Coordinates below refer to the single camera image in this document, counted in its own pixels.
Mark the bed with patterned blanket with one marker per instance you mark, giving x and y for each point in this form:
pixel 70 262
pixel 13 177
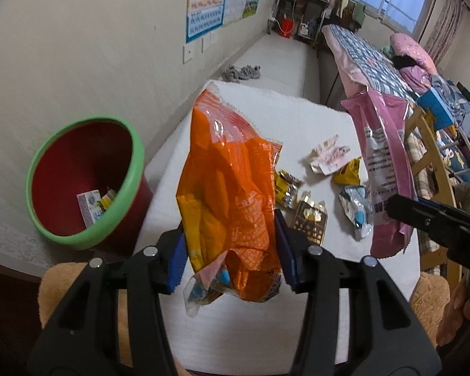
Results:
pixel 372 58

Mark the cartoon printed board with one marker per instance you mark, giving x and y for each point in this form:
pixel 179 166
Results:
pixel 452 152

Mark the pink snack bag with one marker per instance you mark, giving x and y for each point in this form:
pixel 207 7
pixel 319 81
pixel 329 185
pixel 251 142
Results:
pixel 380 152

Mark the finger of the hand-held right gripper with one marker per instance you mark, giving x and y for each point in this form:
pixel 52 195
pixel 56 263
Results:
pixel 419 215
pixel 432 202

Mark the heap of hanging clothes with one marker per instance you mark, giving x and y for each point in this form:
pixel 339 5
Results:
pixel 348 11

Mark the red bin with green rim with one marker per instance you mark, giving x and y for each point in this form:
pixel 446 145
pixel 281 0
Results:
pixel 86 172

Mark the brown gold packet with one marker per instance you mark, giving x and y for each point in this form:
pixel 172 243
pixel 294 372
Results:
pixel 309 221

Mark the wooden chair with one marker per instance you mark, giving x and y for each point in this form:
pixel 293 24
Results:
pixel 438 172

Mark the orange snack bag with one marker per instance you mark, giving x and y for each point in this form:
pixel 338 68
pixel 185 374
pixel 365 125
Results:
pixel 227 188

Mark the clear silver wrapper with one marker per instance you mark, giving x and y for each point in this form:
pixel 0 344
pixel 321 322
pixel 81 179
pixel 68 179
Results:
pixel 354 207

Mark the grey blue clothing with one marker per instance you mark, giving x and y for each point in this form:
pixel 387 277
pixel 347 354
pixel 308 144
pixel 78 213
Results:
pixel 452 98

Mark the pink pillow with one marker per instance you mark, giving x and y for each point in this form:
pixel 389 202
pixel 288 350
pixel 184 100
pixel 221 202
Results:
pixel 413 49

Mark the black garment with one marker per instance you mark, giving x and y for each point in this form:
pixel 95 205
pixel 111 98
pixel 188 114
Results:
pixel 405 62

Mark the crumpled pink white wrapper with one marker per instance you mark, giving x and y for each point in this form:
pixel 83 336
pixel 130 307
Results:
pixel 329 154

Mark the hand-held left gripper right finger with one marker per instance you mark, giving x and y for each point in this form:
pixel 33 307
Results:
pixel 288 254

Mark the red bucket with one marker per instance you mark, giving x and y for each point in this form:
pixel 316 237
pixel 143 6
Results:
pixel 286 27

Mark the white and blue milk carton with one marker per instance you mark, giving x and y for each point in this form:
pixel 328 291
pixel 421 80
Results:
pixel 90 207

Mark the white wall socket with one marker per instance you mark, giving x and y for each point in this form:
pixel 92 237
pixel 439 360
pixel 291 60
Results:
pixel 208 42
pixel 187 54

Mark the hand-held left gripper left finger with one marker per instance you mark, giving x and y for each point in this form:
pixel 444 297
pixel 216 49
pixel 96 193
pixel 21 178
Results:
pixel 176 260

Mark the person's right hand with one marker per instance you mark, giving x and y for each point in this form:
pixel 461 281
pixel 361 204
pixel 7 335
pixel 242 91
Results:
pixel 458 309

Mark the large blue chart poster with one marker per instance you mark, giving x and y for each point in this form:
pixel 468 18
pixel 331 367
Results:
pixel 203 4

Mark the grey shoe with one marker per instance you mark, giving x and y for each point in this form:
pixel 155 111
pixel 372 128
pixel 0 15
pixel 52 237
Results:
pixel 250 71
pixel 231 73

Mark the yellow carton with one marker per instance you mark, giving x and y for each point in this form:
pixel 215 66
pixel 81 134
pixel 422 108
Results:
pixel 109 199

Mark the purple blanket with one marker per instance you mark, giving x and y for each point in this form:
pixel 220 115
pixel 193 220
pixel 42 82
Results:
pixel 417 78

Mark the pink bed sheet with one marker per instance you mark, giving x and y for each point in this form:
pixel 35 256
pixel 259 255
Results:
pixel 348 70

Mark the yellow black silver wrapper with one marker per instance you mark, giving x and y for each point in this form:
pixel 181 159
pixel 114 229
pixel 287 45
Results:
pixel 286 188

